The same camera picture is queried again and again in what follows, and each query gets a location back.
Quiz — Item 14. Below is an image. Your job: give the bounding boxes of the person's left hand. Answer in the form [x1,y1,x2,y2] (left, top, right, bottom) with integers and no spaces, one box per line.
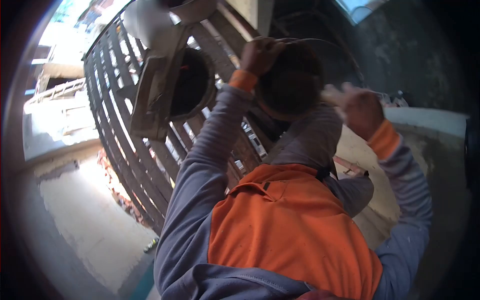
[240,37,288,78]

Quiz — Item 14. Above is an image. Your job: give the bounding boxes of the person's right hand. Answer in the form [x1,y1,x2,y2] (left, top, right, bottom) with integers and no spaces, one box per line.
[322,82,385,141]

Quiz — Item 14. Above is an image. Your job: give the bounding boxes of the person's left fingers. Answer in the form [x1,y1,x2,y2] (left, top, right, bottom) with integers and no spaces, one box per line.
[244,37,288,57]

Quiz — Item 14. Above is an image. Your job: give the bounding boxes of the person's right fingers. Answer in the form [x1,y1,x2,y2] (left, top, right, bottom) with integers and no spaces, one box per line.
[322,82,355,107]

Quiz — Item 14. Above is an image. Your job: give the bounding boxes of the dark round pan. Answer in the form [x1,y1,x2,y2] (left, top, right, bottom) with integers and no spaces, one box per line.
[255,39,328,121]
[168,47,219,123]

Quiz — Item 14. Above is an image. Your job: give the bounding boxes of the reddish rod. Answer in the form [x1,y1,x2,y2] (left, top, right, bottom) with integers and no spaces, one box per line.
[333,155,370,178]

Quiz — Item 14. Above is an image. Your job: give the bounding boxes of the grey mortar-caked flat tray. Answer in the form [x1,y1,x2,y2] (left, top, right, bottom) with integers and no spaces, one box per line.
[130,49,189,142]

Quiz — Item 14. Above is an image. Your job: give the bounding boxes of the person's body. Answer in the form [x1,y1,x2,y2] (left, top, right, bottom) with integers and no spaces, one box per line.
[154,150,432,300]

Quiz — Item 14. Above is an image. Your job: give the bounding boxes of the wooden slat railing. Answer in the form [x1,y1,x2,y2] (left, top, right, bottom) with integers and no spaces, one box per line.
[83,9,276,235]

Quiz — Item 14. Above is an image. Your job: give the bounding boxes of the pile of brick rubble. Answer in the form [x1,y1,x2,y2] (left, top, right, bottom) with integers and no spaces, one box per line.
[97,147,151,227]

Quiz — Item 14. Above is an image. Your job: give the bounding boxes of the pale building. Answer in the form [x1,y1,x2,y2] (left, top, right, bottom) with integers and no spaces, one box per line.
[23,41,99,158]

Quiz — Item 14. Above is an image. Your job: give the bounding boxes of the small yellow black object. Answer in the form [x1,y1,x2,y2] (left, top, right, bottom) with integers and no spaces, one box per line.
[143,237,160,254]

